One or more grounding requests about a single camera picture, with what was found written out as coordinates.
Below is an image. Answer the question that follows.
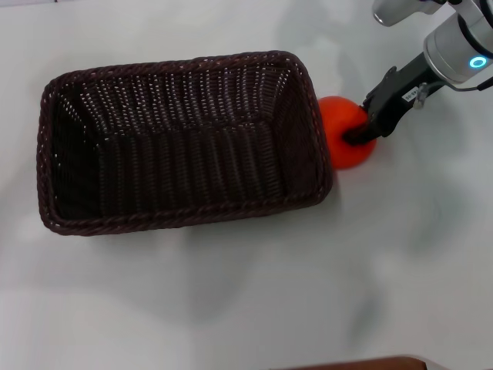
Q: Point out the dark brown woven basket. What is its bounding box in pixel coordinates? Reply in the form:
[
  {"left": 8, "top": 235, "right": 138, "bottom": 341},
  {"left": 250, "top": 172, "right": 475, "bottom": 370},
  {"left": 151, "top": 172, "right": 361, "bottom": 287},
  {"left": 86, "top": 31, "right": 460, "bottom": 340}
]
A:
[{"left": 35, "top": 49, "right": 336, "bottom": 237}]

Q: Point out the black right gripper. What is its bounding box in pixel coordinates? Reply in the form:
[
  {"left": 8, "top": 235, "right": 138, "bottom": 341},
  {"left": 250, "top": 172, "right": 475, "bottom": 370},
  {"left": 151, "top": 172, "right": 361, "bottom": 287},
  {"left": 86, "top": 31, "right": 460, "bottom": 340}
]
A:
[{"left": 344, "top": 52, "right": 441, "bottom": 147}]

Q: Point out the white tablecloth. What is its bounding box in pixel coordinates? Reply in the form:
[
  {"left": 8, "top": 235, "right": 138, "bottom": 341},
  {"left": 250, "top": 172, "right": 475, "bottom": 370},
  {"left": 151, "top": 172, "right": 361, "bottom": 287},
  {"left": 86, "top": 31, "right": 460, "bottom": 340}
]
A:
[{"left": 0, "top": 0, "right": 493, "bottom": 370}]

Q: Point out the black cable with grey plug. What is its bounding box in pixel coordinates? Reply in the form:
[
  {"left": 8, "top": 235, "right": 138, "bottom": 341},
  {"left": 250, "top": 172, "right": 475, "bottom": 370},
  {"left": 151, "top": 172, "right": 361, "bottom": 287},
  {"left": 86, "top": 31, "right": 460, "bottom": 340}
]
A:
[{"left": 412, "top": 76, "right": 493, "bottom": 109}]

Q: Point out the red tomato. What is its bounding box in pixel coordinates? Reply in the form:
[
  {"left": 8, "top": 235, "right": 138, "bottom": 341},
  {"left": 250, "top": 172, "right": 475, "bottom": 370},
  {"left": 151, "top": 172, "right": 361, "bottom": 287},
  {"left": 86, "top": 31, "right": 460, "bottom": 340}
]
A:
[{"left": 317, "top": 96, "right": 378, "bottom": 171}]

